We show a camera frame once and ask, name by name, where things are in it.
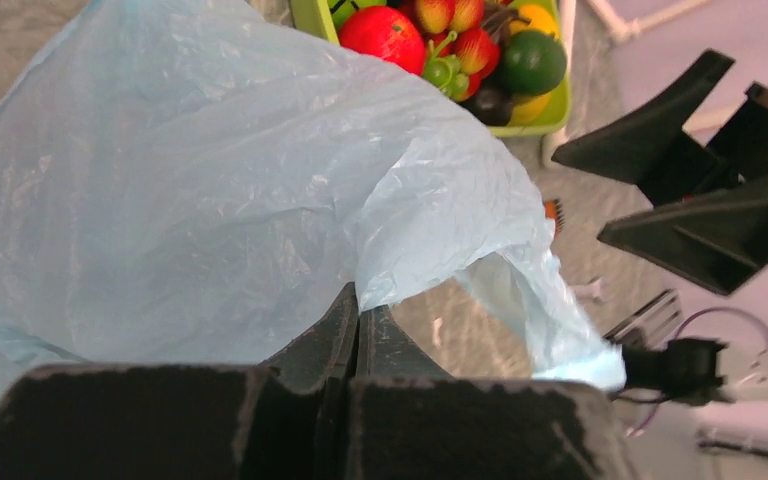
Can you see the yellow fake lemon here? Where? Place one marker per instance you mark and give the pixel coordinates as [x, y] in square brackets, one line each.
[534, 17]

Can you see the red fake apple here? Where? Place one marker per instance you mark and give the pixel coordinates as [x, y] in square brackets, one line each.
[386, 33]

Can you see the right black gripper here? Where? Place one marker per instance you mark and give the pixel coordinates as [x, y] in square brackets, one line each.
[709, 223]

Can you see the green fake grapes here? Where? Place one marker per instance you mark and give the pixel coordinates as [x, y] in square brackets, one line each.
[443, 69]

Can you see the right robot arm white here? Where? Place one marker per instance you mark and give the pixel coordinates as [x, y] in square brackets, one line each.
[697, 371]

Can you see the yellow fake fruit front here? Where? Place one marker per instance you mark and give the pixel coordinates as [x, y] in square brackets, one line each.
[527, 109]

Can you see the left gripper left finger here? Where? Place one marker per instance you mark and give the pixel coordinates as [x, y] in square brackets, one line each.
[326, 351]

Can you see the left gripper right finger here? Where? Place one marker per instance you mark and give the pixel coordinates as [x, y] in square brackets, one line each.
[385, 349]

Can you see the green plastic fruit basket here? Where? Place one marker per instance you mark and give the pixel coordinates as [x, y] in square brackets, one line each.
[313, 17]

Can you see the blue plastic bag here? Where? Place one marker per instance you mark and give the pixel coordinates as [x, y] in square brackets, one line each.
[183, 181]

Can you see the green fake avocado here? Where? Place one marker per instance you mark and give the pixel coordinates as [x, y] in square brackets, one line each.
[532, 63]

